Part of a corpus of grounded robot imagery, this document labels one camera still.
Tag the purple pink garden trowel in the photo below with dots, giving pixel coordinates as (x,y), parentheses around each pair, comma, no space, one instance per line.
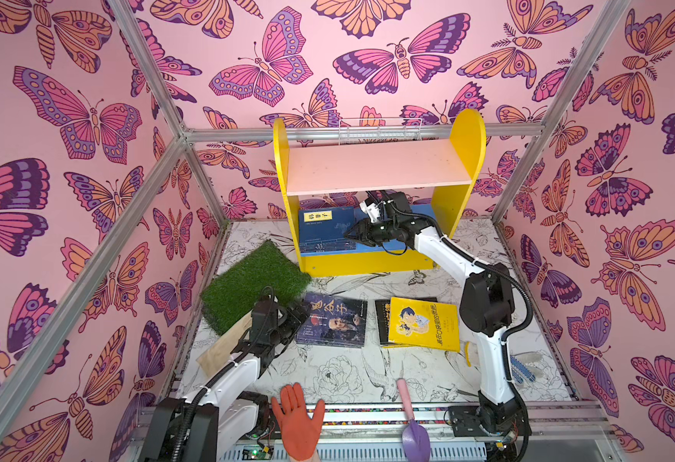
(415,438)

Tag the yellow pink blue bookshelf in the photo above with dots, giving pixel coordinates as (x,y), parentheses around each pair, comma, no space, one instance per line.
(450,167)

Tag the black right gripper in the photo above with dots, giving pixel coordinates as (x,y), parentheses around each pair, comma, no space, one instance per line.
(369,230)

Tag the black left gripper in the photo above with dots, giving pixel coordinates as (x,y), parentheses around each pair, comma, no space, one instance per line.
(293,321)

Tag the red rubber glove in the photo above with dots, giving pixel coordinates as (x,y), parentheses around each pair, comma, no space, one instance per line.
(300,431)

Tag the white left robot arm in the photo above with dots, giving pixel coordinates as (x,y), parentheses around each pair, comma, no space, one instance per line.
(206,423)

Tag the green artificial grass mat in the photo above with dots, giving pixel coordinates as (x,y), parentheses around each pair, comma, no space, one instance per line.
(232,295)

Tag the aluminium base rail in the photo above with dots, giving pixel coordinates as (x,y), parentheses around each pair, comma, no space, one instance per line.
(555,431)

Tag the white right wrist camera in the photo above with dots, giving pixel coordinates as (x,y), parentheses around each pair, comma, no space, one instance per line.
(372,209)

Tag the yellow cartoon boy book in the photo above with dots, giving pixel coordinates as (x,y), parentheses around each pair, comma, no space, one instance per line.
(446,337)

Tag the dark purple portrait book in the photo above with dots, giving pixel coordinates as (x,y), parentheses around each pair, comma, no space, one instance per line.
(333,322)

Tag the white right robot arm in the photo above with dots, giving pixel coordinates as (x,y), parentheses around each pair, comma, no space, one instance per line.
(487,305)

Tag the black notebook under yellow book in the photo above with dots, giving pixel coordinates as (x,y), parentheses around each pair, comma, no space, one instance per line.
(382,320)

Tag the aluminium frame post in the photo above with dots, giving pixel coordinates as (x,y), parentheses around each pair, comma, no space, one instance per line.
(593,45)

